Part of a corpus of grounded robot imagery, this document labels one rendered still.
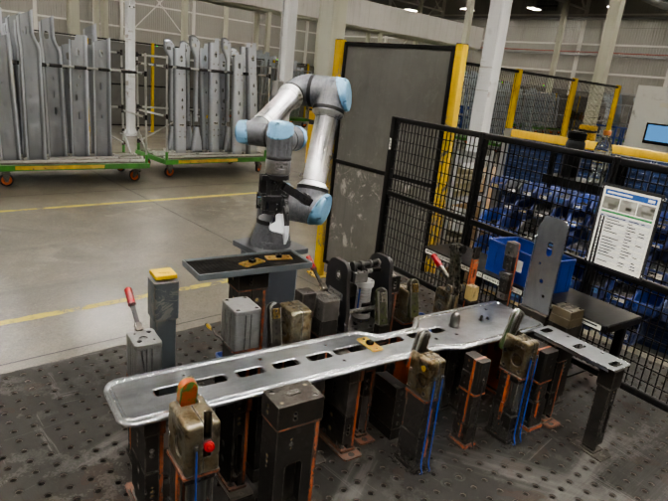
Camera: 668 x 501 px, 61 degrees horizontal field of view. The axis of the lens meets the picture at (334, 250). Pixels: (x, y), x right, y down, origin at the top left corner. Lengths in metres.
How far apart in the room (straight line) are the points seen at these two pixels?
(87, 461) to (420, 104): 3.18
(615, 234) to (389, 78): 2.50
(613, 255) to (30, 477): 1.96
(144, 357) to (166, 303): 0.22
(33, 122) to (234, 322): 6.90
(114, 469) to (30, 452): 0.24
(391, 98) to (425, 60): 0.40
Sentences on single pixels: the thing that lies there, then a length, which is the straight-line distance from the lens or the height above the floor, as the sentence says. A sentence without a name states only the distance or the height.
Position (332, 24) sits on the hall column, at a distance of 9.45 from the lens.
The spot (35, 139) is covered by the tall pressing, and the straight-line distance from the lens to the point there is 8.24.
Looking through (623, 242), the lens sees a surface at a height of 1.26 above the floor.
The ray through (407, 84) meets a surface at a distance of 4.21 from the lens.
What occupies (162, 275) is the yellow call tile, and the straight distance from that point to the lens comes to 1.60.
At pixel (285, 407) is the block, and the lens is 1.27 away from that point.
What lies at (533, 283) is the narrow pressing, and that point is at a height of 1.09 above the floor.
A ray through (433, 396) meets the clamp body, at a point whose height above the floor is 0.94.
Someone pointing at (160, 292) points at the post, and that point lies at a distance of 1.61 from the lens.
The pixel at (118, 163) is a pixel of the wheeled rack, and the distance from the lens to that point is 8.34.
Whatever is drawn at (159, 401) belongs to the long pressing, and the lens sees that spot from 1.34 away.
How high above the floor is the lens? 1.72
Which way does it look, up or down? 17 degrees down
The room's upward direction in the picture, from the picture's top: 6 degrees clockwise
